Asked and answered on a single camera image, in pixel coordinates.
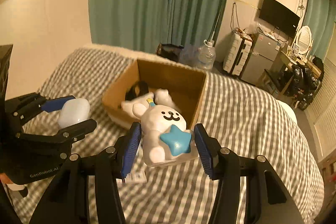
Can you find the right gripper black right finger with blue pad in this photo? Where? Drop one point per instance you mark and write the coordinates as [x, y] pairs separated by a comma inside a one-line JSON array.
[[267, 198]]

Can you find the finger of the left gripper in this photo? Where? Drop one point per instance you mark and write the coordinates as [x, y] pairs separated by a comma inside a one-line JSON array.
[[28, 106], [77, 131]]

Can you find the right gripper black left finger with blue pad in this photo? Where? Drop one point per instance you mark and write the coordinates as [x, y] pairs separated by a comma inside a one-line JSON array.
[[66, 198]]

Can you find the white earbuds case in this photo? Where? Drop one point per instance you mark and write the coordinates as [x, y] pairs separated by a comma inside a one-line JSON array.
[[74, 111]]

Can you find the white tube purple label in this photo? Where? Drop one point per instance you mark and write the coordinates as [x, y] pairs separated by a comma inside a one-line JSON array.
[[135, 178]]

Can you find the white bunny toy blue star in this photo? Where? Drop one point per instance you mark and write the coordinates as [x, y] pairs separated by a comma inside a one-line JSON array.
[[166, 140]]

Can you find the black round jar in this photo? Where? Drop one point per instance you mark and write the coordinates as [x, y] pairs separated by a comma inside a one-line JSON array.
[[138, 89]]

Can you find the person's left hand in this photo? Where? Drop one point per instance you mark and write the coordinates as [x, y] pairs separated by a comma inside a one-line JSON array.
[[5, 179]]

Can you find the grey checkered bed sheet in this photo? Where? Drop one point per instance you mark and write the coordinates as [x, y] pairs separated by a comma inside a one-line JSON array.
[[243, 118]]

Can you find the black garbage bags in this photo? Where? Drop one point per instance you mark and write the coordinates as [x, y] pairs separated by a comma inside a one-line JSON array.
[[305, 84]]

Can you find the brown cardboard box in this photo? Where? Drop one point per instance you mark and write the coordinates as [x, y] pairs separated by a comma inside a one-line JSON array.
[[185, 85]]

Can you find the dark bag beside bed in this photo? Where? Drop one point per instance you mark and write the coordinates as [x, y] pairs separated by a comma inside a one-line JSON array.
[[169, 51]]

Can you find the silver mini fridge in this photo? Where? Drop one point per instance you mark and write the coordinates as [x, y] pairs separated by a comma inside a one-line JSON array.
[[261, 56]]

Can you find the large clear water bottle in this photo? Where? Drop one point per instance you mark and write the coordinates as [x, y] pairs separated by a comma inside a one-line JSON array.
[[206, 56]]

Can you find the white suitcase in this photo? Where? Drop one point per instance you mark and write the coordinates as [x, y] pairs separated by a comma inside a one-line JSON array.
[[240, 46]]

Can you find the white oval vanity mirror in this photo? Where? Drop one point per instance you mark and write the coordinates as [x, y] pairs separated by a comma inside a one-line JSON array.
[[303, 41]]

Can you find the black wall television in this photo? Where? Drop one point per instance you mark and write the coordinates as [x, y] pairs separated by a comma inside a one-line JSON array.
[[279, 16]]

